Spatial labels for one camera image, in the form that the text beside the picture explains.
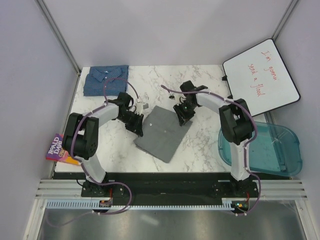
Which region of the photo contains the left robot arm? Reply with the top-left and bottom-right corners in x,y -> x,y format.
62,92 -> 148,197

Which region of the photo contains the right aluminium frame post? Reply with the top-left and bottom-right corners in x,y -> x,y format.
271,0 -> 300,42

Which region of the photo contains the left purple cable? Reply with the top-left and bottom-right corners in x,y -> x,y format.
44,77 -> 141,228

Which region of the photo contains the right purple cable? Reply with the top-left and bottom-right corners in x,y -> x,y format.
161,85 -> 262,217

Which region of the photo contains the purple cable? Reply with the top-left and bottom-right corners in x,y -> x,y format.
44,77 -> 141,228
161,85 -> 262,217

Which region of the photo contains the aluminium frame post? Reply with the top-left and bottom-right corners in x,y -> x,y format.
271,0 -> 300,42
35,0 -> 82,76

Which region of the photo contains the white slotted cable duct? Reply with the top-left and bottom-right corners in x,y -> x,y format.
46,199 -> 249,211

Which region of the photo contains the grey long sleeve shirt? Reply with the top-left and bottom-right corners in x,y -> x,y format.
134,106 -> 193,164

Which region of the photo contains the blue checked folded shirt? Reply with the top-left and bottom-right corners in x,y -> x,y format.
83,65 -> 129,97

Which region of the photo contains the left aluminium frame post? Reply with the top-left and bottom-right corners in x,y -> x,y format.
35,0 -> 82,76

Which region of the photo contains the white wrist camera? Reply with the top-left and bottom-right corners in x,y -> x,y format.
169,93 -> 176,100
135,98 -> 149,114

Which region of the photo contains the Roald Dahl book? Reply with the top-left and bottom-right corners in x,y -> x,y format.
45,133 -> 80,166

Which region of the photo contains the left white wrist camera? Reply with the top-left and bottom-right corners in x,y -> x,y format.
135,98 -> 149,114

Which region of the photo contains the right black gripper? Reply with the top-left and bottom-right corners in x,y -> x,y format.
173,100 -> 197,126

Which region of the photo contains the teal plastic bin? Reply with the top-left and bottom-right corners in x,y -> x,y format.
218,122 -> 303,181

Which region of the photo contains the white whiteboard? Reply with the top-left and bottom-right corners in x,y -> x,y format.
222,39 -> 301,117

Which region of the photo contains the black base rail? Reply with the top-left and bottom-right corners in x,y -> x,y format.
81,172 -> 258,205

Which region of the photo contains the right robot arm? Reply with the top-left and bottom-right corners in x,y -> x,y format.
173,80 -> 257,197

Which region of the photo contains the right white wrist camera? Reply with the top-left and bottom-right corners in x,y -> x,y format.
169,93 -> 176,100

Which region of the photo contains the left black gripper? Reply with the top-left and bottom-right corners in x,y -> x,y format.
117,111 -> 145,137

